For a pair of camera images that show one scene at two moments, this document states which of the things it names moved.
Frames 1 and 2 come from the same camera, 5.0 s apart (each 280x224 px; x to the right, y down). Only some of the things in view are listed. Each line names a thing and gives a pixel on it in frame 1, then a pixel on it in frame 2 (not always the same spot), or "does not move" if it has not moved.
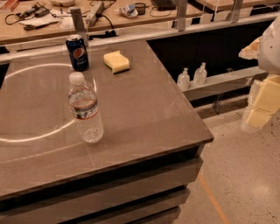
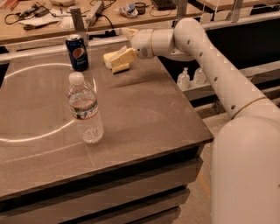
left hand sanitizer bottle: [183, 80] does not move
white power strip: [96, 8] does not move
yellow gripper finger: [251, 51] -> [132, 31]
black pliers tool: [32, 27] does not move
